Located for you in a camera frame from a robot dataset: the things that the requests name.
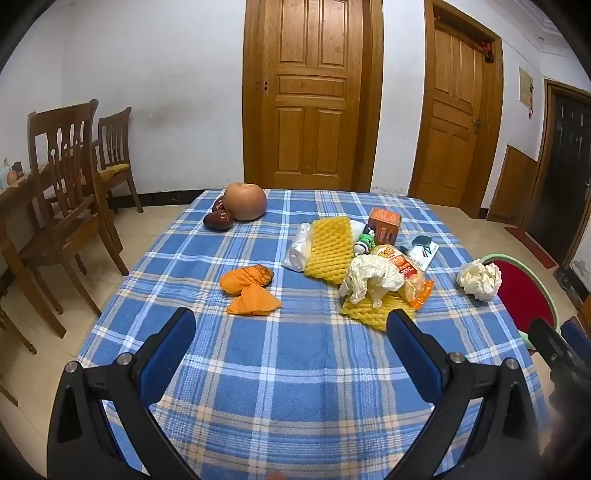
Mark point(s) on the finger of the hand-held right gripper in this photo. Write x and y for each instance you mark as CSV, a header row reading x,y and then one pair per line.
x,y
549,344
577,334

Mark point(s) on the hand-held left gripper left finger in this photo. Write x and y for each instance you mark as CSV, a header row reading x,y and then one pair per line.
x,y
171,357

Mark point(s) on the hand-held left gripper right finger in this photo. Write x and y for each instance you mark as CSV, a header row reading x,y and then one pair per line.
x,y
415,364

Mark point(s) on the red basin with green rim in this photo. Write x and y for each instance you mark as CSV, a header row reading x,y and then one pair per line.
x,y
521,290

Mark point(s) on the yellow foam fruit net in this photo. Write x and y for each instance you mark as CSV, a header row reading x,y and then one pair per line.
x,y
328,251
369,316

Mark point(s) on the clear orange snack packet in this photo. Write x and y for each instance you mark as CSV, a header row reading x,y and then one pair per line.
x,y
411,279

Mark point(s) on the white tissue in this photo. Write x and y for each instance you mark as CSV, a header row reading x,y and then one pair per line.
x,y
478,279
369,277

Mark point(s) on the orange peel piece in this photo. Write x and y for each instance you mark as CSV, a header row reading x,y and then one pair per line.
x,y
254,302
242,279

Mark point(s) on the white printed box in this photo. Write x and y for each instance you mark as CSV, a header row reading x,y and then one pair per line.
x,y
427,256

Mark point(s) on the green white toy figure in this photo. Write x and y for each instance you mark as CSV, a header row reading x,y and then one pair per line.
x,y
364,242

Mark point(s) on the small orange box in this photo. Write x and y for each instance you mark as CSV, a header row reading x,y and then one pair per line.
x,y
385,224

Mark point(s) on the white plastic bag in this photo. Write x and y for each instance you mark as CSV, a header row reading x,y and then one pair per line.
x,y
298,251

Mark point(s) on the dark shoes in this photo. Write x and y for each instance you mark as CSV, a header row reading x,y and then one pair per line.
x,y
565,279

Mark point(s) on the red doormat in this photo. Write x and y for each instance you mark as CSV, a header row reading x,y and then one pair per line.
x,y
531,247

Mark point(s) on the blue plaid tablecloth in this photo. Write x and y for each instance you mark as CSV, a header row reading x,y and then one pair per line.
x,y
277,369

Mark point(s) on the red jujube date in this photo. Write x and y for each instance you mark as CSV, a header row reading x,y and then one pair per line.
x,y
217,220
219,204

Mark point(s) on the dark entrance door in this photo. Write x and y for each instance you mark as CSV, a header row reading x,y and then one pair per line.
x,y
563,175

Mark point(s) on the large apple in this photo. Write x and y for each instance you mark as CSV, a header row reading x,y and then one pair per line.
x,y
244,201

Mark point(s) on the yellow seat cushion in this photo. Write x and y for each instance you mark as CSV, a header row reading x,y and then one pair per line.
x,y
113,168

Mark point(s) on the wooden chair with cushion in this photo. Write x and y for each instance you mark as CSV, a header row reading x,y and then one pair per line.
x,y
113,134

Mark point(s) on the tall wooden chair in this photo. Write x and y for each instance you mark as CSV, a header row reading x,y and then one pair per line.
x,y
60,152

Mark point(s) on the light wooden panel door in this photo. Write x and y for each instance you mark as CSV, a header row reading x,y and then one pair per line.
x,y
314,92
455,115

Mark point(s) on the red door ornament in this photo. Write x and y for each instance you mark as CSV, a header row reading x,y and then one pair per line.
x,y
487,50

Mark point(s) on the wooden wall panel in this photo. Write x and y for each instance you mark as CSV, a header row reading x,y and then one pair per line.
x,y
512,189

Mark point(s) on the framed wall notice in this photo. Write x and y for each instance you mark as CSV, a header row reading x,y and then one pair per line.
x,y
525,87

